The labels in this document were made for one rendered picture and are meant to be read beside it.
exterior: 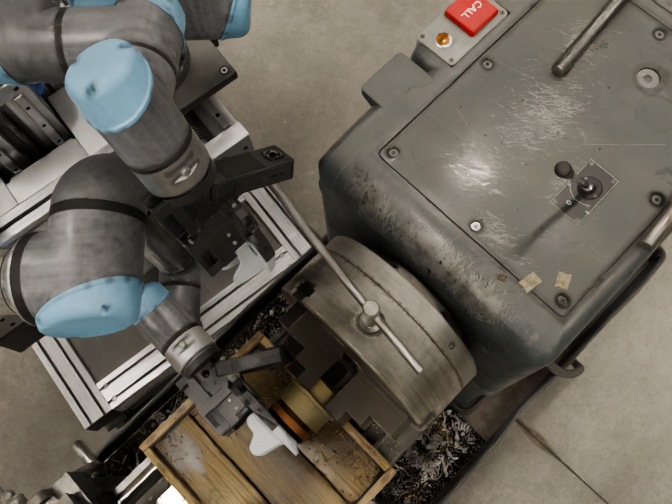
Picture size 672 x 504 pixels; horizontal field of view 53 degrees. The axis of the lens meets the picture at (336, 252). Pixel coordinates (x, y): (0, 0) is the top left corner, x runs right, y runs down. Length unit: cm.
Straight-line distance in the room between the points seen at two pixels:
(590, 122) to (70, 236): 73
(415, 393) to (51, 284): 50
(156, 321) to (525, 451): 140
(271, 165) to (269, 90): 175
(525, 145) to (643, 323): 142
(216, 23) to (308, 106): 147
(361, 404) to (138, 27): 62
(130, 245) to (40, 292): 11
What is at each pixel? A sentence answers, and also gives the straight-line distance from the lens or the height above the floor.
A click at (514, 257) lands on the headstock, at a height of 125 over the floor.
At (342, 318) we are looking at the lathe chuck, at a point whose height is 123.
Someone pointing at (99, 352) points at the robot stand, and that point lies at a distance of 212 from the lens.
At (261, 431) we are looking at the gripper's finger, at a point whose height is 110.
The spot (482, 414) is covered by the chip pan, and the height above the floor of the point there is 54.
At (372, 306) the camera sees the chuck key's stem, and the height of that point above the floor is 132.
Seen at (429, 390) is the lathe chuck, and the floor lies 118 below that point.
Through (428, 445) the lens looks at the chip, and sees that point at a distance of 161.
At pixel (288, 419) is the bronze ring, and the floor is 112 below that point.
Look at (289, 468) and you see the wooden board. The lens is 128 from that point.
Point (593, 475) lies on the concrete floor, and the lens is 227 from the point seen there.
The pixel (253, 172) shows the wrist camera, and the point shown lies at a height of 146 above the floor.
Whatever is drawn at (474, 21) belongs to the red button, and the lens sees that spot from 112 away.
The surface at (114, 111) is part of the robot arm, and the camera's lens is 65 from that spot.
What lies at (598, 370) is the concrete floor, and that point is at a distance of 231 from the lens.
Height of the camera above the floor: 216
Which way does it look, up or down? 73 degrees down
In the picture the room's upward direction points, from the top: 6 degrees counter-clockwise
